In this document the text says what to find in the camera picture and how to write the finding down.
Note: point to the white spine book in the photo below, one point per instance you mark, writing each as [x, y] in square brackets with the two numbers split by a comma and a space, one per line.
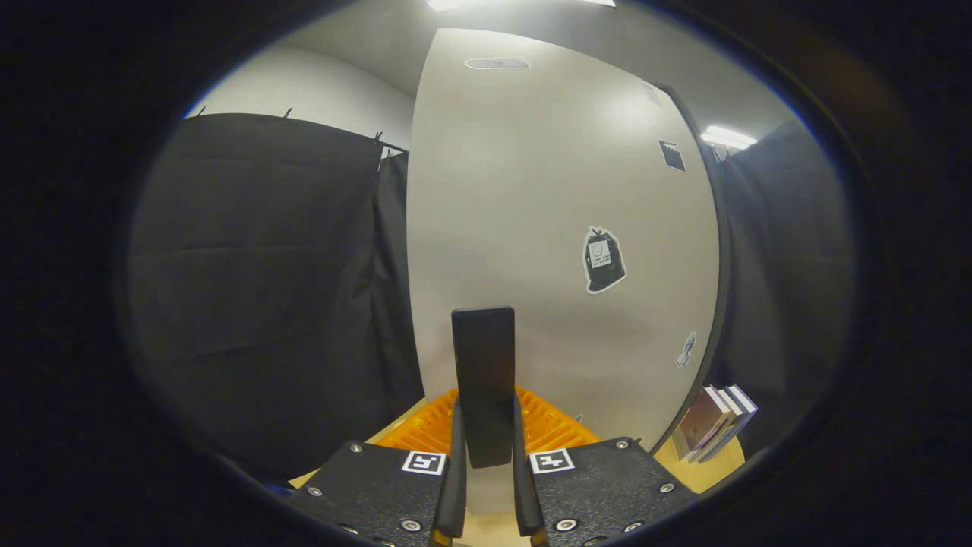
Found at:
[723, 404]

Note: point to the purple cover book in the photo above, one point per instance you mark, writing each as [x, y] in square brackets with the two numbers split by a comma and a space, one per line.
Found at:
[699, 422]

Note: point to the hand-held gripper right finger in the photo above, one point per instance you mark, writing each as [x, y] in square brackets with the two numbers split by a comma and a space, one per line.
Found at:
[521, 494]

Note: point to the large ceiling light panel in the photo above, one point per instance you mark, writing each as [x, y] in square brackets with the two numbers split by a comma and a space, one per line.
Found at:
[524, 3]

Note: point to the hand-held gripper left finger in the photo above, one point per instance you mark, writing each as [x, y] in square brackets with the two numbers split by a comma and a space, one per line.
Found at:
[459, 494]

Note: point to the black backdrop cloth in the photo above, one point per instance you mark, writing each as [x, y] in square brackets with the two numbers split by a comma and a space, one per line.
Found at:
[250, 304]

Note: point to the beige cabinet door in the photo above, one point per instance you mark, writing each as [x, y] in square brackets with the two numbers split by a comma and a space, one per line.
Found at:
[531, 190]

